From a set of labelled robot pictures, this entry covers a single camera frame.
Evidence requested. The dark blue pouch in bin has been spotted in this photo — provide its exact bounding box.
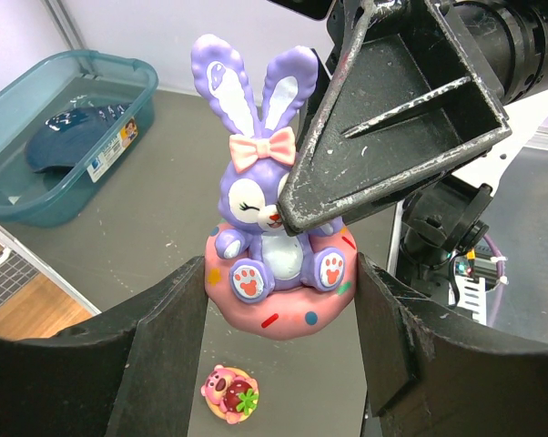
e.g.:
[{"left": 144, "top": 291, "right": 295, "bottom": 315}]
[{"left": 25, "top": 102, "right": 131, "bottom": 173}]

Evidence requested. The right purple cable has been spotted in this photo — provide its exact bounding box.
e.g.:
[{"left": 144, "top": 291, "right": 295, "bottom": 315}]
[{"left": 481, "top": 234, "right": 510, "bottom": 329}]

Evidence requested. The white wire wooden shelf rack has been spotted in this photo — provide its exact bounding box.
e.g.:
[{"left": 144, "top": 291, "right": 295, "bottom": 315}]
[{"left": 0, "top": 225, "right": 100, "bottom": 340}]

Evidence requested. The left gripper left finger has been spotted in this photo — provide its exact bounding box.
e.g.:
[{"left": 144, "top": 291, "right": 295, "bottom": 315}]
[{"left": 0, "top": 257, "right": 208, "bottom": 436}]

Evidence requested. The teal plastic bin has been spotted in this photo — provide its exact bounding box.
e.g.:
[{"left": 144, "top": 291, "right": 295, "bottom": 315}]
[{"left": 0, "top": 50, "right": 158, "bottom": 228}]

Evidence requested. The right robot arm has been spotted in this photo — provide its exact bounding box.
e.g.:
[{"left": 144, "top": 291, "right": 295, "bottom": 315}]
[{"left": 279, "top": 1, "right": 548, "bottom": 253}]

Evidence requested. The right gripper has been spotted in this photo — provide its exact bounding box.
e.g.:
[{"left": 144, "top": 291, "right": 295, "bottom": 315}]
[{"left": 279, "top": 1, "right": 511, "bottom": 234}]

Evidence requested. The purple bunny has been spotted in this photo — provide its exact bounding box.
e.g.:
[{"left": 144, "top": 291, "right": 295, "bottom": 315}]
[{"left": 191, "top": 34, "right": 357, "bottom": 340}]

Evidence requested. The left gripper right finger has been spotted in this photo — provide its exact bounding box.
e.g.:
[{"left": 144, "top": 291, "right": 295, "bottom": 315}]
[{"left": 355, "top": 254, "right": 548, "bottom": 436}]

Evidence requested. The pink bear donut toy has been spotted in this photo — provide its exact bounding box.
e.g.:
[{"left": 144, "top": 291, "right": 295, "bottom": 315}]
[{"left": 200, "top": 364, "right": 260, "bottom": 424}]

